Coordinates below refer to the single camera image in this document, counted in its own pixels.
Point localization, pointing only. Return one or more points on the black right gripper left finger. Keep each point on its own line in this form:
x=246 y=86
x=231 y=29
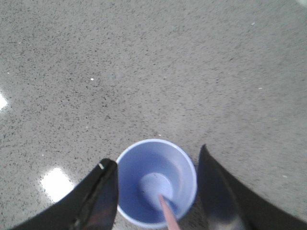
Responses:
x=91 y=205

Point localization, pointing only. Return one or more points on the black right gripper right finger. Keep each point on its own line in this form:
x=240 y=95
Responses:
x=230 y=205

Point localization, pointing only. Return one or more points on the pink chopstick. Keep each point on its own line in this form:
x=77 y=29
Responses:
x=168 y=214

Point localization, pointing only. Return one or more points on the blue plastic cup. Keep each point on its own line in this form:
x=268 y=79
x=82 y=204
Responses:
x=150 y=168

